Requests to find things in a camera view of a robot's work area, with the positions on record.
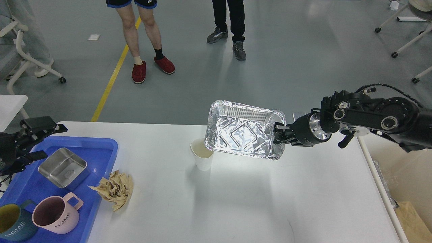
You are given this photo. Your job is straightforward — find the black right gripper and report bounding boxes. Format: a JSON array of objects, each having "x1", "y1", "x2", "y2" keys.
[{"x1": 273, "y1": 112, "x2": 332, "y2": 147}]

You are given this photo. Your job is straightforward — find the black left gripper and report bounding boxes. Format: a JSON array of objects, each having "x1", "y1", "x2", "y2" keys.
[{"x1": 0, "y1": 116, "x2": 68, "y2": 174}]

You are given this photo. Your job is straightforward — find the stainless steel tray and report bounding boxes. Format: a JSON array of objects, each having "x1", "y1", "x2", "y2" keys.
[{"x1": 37, "y1": 147, "x2": 90, "y2": 192}]

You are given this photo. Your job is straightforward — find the aluminium foil tray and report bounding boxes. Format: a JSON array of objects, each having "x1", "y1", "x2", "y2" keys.
[{"x1": 204, "y1": 100, "x2": 286, "y2": 160}]

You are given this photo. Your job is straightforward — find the pink HOME mug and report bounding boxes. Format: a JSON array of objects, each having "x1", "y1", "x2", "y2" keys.
[{"x1": 31, "y1": 192, "x2": 84, "y2": 234}]

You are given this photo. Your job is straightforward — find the white paper cup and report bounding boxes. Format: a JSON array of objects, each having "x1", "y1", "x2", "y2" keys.
[{"x1": 190, "y1": 138, "x2": 214, "y2": 171}]

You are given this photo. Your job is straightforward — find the brown paper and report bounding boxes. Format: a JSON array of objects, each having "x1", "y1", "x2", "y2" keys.
[{"x1": 89, "y1": 170, "x2": 134, "y2": 211}]

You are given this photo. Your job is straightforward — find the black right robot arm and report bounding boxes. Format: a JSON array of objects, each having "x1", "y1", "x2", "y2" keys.
[{"x1": 273, "y1": 84, "x2": 432, "y2": 152}]

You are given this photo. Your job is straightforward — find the white side table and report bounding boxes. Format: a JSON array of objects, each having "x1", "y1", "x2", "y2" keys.
[{"x1": 0, "y1": 95, "x2": 28, "y2": 132}]

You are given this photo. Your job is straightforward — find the blue HOME mug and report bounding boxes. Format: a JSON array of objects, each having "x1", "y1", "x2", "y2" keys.
[{"x1": 0, "y1": 199, "x2": 38, "y2": 242}]

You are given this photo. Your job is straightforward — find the person in grey trousers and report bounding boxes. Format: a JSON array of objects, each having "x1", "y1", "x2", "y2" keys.
[{"x1": 5, "y1": 0, "x2": 54, "y2": 66}]

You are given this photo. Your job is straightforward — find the white wheeled chair left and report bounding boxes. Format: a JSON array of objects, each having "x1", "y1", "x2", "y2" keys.
[{"x1": 1, "y1": 19, "x2": 66, "y2": 95}]

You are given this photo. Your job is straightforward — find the cream plastic bin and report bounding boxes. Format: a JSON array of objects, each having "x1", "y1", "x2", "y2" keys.
[{"x1": 357, "y1": 134, "x2": 432, "y2": 243}]

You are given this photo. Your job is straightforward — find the person in black trousers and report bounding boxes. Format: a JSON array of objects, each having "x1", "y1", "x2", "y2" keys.
[{"x1": 206, "y1": 0, "x2": 246, "y2": 61}]

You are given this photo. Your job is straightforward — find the person in blue shorts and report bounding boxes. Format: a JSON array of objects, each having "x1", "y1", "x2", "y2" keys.
[{"x1": 105, "y1": 0, "x2": 176, "y2": 84}]

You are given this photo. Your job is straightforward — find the white chair base right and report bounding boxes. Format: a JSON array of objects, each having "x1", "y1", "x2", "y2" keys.
[{"x1": 374, "y1": 0, "x2": 432, "y2": 83}]

